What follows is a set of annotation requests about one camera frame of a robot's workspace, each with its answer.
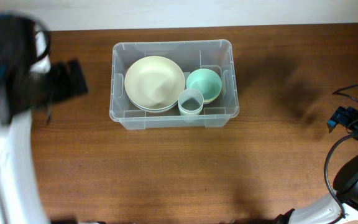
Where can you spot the mint green cup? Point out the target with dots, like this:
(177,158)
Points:
(190,113)

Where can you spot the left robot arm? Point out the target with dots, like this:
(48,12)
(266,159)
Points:
(28,81)

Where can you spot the grey translucent cup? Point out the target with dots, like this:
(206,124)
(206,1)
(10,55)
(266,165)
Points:
(190,99)

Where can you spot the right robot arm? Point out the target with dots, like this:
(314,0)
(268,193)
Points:
(340,205)

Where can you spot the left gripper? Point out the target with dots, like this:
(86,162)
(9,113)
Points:
(62,73)

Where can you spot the clear plastic storage bin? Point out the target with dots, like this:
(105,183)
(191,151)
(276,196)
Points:
(215,55)

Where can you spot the white small bowl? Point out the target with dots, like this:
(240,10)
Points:
(210,100)

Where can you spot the beige bowl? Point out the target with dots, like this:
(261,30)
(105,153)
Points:
(154,82)
(163,109)

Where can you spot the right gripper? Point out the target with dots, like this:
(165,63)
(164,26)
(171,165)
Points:
(342,116)

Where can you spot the cream white cup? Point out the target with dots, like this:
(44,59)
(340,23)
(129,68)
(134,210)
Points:
(181,108)

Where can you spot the mint green small bowl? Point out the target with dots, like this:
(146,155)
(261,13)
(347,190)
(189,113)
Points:
(206,81)

